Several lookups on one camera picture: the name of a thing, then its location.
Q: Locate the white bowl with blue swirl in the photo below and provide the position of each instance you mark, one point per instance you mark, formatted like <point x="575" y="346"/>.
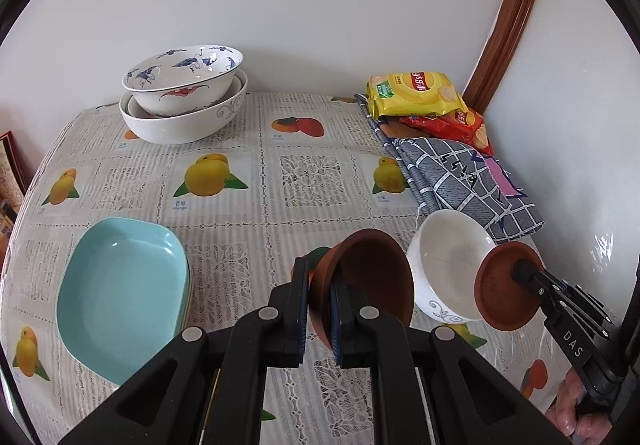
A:
<point x="445" y="255"/>

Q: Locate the blue bird patterned porcelain bowl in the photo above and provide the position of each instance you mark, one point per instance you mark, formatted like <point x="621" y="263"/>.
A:
<point x="190" y="97"/>

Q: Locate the person's right hand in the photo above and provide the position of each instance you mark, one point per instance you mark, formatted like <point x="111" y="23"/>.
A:
<point x="567" y="405"/>

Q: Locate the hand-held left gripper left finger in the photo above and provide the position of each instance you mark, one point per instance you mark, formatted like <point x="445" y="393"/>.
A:
<point x="299" y="325"/>

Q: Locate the large white porcelain bowl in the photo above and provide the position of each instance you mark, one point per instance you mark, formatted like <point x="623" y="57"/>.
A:
<point x="175" y="130"/>

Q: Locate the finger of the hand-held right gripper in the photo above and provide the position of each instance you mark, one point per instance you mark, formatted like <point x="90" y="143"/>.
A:
<point x="535" y="280"/>

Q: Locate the grey checkered cloth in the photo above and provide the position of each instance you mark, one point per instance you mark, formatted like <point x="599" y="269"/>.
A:
<point x="450" y="175"/>

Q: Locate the small brown clay bowl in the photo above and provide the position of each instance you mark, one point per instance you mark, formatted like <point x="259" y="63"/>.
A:
<point x="500" y="290"/>
<point x="375" y="270"/>

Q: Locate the brown wooden door frame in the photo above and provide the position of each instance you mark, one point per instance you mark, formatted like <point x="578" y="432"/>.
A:
<point x="515" y="0"/>

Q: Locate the yellow chips bag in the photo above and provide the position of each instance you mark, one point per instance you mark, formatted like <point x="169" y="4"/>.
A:
<point x="415" y="95"/>

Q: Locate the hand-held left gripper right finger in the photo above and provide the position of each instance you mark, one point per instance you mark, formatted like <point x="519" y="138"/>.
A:
<point x="337" y="340"/>

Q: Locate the red chips bag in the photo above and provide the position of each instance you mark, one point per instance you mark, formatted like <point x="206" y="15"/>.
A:
<point x="460" y="125"/>

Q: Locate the light blue plastic plate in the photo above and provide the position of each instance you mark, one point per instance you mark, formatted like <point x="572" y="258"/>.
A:
<point x="120" y="295"/>

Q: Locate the patterned book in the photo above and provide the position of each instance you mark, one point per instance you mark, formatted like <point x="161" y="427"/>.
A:
<point x="10" y="165"/>

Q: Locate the green plastic plate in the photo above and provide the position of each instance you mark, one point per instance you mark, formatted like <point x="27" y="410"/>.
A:
<point x="186" y="295"/>

